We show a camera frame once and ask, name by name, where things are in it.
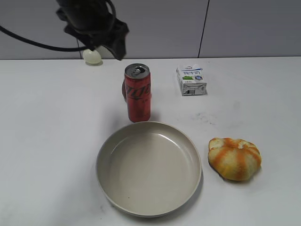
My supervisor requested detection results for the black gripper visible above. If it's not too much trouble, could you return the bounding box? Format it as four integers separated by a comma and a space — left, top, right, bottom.
56, 0, 129, 61

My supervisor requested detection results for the red cola can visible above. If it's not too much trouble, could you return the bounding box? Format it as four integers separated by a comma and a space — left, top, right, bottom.
124, 63, 151, 122

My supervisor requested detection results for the beige round plate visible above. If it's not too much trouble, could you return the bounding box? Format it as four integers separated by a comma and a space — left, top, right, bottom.
96, 121, 202, 217

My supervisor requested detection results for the pale white egg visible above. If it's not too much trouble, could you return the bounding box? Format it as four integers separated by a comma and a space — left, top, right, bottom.
82, 49, 102, 65

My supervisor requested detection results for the white milk carton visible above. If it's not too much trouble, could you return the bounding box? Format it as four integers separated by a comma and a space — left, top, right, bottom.
176, 64, 207, 96

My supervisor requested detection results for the orange striped bread bun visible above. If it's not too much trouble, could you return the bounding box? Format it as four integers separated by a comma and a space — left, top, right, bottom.
207, 137, 261, 181

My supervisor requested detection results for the black cable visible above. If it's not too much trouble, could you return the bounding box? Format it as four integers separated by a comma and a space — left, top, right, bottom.
0, 24, 89, 52

